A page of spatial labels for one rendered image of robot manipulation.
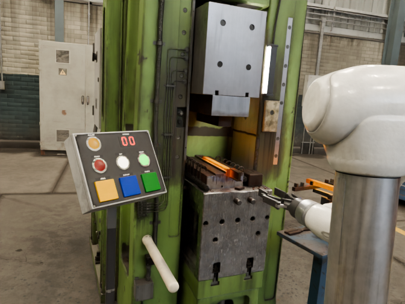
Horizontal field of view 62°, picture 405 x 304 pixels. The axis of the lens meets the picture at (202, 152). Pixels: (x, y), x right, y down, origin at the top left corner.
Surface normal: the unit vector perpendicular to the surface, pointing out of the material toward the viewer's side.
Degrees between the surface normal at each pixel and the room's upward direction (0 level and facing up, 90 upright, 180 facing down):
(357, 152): 104
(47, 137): 90
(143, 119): 90
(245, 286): 90
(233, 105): 90
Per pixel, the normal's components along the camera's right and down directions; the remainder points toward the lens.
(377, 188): -0.15, 0.07
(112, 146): 0.67, -0.35
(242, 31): 0.38, 0.18
